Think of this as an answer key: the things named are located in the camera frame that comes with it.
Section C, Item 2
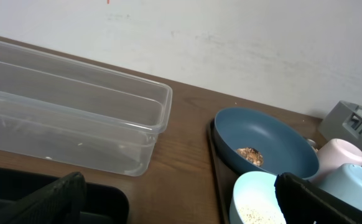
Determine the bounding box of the brown food scrap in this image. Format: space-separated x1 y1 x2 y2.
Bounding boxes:
236 147 264 167

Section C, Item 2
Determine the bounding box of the light blue cup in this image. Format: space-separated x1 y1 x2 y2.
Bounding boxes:
318 164 362 211

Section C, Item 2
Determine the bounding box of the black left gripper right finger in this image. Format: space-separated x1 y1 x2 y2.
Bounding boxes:
274 172 362 224

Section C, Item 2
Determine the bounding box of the dark blue bowl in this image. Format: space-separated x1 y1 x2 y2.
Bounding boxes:
213 108 319 180

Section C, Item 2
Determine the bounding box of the clear plastic bin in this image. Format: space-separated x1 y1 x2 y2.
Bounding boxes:
0 41 172 177

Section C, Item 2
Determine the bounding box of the brown serving tray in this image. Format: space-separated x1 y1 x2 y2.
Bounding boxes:
207 121 239 223

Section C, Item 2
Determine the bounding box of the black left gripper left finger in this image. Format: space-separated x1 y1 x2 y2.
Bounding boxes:
0 172 86 224

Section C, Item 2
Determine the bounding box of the grey dishwasher rack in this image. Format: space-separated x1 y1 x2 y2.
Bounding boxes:
318 101 362 151

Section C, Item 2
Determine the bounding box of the white rice pile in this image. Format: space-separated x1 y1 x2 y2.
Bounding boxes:
237 205 286 224

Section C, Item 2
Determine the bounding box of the light blue small bowl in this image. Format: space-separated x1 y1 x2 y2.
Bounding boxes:
229 171 282 224

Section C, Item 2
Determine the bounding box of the pink cup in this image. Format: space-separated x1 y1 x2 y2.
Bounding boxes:
309 138 362 183

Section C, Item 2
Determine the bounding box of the black waste tray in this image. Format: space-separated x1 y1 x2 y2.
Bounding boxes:
0 168 129 223

